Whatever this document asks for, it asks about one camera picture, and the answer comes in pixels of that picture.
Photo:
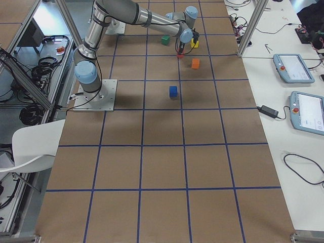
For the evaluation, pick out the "near teach pendant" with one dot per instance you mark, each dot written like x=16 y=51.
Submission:
x=306 y=112

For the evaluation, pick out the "orange wooden block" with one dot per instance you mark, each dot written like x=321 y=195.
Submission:
x=195 y=64

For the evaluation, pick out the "green wooden block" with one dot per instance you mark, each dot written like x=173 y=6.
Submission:
x=165 y=40

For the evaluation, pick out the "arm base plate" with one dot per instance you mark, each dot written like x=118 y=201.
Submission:
x=104 y=101

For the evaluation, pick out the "black power adapter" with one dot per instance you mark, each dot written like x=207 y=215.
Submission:
x=268 y=111

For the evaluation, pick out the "far teach pendant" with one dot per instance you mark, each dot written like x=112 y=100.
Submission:
x=292 y=69

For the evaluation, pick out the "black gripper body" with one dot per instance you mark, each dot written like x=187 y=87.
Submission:
x=180 y=45

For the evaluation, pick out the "aluminium frame rail left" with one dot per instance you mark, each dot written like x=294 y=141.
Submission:
x=24 y=80

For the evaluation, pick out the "yellow wooden block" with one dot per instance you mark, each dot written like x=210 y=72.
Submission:
x=194 y=43

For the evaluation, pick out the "white plastic chair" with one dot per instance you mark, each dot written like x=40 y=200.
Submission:
x=34 y=148

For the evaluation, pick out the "blue wooden block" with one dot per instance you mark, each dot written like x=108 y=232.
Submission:
x=173 y=91

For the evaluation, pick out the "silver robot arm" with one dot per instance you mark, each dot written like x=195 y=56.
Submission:
x=112 y=17

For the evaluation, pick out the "aluminium frame post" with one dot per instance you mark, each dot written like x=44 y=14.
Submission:
x=255 y=17

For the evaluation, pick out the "teach pendant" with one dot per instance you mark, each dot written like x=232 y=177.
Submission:
x=292 y=69
x=306 y=112

